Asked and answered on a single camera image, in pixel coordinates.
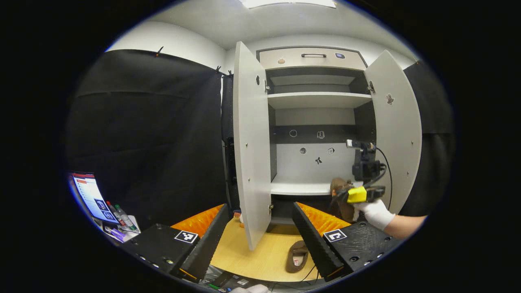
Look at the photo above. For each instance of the computer monitor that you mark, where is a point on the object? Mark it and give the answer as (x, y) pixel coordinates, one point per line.
(91, 197)

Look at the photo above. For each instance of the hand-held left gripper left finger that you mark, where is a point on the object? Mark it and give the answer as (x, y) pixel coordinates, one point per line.
(209, 244)

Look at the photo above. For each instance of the large ceiling light panel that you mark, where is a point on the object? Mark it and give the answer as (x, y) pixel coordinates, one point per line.
(289, 3)

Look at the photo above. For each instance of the grey cabinet door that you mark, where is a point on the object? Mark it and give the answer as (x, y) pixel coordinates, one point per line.
(252, 142)
(401, 134)

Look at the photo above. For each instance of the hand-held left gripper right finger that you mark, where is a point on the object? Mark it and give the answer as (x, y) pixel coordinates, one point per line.
(313, 244)

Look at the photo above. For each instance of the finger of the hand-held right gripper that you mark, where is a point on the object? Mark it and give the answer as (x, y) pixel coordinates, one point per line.
(357, 194)

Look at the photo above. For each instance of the grey cabinet drawer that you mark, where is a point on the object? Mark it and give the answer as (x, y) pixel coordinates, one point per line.
(313, 59)

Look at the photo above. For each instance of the red cap marker pen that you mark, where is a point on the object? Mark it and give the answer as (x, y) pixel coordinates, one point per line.
(116, 213)

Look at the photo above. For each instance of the brown fuzzy shoe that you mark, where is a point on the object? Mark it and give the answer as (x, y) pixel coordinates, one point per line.
(340, 184)
(291, 260)

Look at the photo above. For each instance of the grey shoe cabinet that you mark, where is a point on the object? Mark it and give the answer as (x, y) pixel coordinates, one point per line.
(317, 99)

